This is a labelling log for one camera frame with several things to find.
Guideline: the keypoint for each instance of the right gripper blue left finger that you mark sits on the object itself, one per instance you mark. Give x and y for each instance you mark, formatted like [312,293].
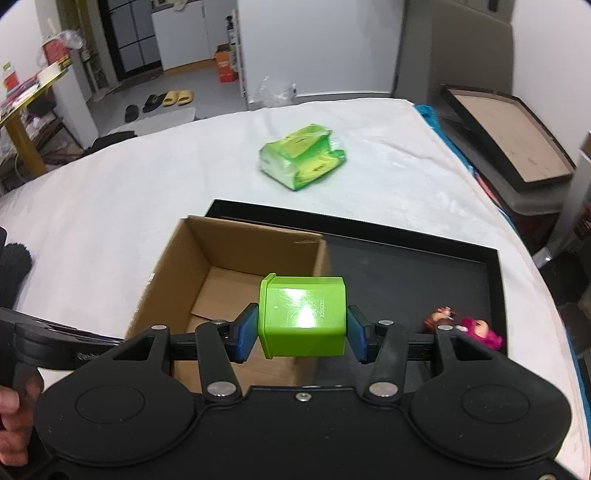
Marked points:
[246,332]

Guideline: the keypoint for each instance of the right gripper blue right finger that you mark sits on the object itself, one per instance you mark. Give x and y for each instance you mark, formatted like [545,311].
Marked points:
[356,332]

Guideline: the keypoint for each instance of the green cube charger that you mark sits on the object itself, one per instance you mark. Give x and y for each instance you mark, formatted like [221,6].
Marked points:
[302,316]

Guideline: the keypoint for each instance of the brown monkey figurine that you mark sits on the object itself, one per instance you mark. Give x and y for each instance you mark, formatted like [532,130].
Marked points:
[442,316]

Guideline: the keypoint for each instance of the pink bear figurine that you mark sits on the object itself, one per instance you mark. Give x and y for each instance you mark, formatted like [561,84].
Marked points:
[480,330]

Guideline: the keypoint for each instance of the left hand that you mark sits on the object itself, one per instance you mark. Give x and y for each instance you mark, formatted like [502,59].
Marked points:
[17,419]

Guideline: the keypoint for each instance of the black shallow tray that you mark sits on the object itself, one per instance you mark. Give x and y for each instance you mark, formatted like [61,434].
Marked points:
[396,277]

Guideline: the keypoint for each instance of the brown cardboard box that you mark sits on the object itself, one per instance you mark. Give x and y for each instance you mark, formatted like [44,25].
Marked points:
[211,269]

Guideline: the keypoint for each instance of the black fuzzy left sleeve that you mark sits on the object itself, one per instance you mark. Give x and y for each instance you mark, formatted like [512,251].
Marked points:
[15,264]

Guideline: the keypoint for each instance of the green tissue pack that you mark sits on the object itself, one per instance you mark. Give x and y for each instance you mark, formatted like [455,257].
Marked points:
[302,157]

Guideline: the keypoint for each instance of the clear plastic bag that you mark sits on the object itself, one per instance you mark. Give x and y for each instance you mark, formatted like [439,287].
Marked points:
[274,93]

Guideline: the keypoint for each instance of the yellow slippers pair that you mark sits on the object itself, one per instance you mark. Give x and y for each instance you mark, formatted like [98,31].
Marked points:
[177,98]

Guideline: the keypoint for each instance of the yellow cluttered table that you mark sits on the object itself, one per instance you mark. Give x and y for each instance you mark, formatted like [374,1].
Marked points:
[12,111]

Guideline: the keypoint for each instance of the black slippers pair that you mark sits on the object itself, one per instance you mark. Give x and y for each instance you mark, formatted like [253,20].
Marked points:
[151,103]

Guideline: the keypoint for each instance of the framed corkboard picture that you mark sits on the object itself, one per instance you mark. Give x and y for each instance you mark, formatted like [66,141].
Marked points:
[517,143]

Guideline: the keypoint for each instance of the orange box on floor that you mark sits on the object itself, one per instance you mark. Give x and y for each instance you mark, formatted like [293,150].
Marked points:
[225,63]

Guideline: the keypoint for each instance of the white cabinet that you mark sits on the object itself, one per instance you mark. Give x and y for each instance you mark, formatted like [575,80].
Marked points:
[181,36]

